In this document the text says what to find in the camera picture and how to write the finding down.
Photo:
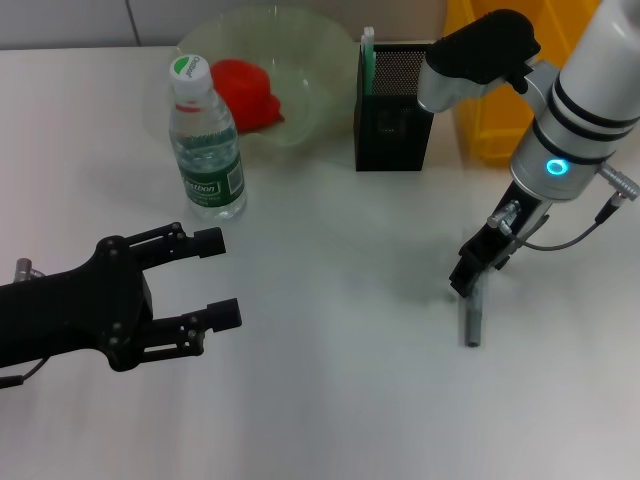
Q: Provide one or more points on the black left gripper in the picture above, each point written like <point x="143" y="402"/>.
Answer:
<point x="75" y="310"/>

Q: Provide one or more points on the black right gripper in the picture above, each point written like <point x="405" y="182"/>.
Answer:
<point x="492" y="250"/>

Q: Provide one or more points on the grey pen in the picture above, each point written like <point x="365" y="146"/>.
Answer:
<point x="472" y="325"/>

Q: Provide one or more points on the clear green-label water bottle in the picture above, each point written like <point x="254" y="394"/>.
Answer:
<point x="207" y="150"/>

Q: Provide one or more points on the red-orange toy fruit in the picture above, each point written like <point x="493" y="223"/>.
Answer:
<point x="250" y="95"/>

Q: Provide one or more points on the green utility knife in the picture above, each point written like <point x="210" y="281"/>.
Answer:
<point x="369" y="60"/>

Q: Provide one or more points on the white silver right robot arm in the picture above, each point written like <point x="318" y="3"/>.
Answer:
<point x="575" y="100"/>

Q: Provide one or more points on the black mesh pen holder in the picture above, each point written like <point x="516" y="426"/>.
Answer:
<point x="392" y="145"/>

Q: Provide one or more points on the translucent green wavy fruit bowl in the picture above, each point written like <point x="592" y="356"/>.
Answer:
<point x="310" y="75"/>

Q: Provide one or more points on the yellow plastic storage bin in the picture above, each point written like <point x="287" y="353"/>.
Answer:
<point x="495" y="130"/>

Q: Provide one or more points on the right wrist camera housing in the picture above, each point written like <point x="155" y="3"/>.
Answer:
<point x="480" y="50"/>

